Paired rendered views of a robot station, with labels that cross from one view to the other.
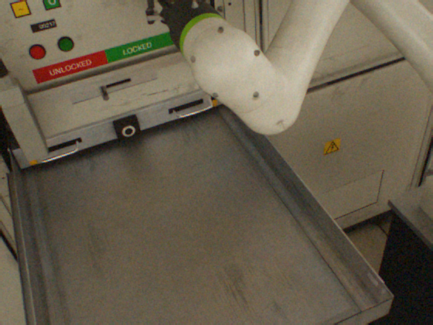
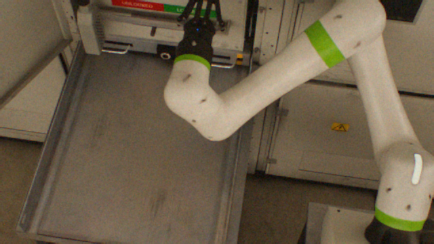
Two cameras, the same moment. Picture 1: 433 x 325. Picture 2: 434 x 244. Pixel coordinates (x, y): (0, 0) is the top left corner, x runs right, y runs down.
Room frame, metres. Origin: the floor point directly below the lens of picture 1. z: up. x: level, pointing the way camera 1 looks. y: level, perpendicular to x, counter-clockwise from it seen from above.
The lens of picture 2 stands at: (-0.01, -0.42, 2.41)
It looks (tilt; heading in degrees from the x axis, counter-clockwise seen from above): 60 degrees down; 25
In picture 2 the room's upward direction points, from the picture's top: 2 degrees clockwise
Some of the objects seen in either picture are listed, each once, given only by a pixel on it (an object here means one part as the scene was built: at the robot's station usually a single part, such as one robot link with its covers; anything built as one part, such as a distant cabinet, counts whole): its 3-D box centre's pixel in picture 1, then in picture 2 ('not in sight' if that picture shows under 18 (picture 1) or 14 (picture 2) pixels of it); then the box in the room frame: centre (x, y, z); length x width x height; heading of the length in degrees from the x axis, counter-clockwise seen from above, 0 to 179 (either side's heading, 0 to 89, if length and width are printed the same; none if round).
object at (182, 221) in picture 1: (170, 233); (148, 144); (0.66, 0.12, 0.82); 0.68 x 0.62 x 0.06; 18
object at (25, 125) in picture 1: (22, 118); (91, 26); (0.84, 0.39, 1.04); 0.08 x 0.05 x 0.17; 18
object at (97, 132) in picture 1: (123, 120); (168, 43); (0.98, 0.22, 0.89); 0.54 x 0.05 x 0.06; 108
